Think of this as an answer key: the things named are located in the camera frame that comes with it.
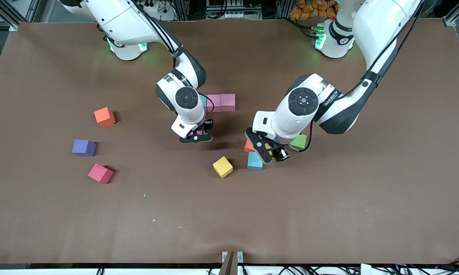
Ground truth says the green foam cube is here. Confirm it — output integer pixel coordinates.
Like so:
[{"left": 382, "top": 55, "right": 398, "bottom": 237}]
[{"left": 290, "top": 134, "right": 308, "bottom": 152}]

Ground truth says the brown table cover sheet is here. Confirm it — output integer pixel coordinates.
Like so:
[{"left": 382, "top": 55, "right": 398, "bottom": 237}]
[{"left": 0, "top": 18, "right": 459, "bottom": 265}]

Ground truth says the red foam cube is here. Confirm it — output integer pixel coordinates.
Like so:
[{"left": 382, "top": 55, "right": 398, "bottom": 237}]
[{"left": 87, "top": 163, "right": 114, "bottom": 184}]

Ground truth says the purple foam cube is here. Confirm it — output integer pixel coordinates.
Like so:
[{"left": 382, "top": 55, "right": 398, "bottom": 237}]
[{"left": 71, "top": 139, "right": 97, "bottom": 157}]

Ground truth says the white power strip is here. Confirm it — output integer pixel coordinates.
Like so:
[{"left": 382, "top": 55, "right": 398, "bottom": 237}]
[{"left": 132, "top": 0, "right": 176, "bottom": 21}]

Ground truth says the bag of orange lumps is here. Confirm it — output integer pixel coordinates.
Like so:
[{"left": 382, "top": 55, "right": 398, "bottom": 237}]
[{"left": 289, "top": 0, "right": 336, "bottom": 20}]

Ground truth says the camera mount post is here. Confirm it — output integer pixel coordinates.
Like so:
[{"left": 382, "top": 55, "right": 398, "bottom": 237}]
[{"left": 219, "top": 251, "right": 244, "bottom": 275}]

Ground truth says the white table frame rail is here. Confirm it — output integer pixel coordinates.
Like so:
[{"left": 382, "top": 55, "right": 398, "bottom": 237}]
[{"left": 0, "top": 264, "right": 459, "bottom": 275}]

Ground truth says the silver aluminium frame strut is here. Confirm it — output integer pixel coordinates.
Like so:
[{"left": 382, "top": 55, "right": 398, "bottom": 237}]
[
  {"left": 0, "top": 0, "right": 20, "bottom": 32},
  {"left": 443, "top": 0, "right": 459, "bottom": 27}
]

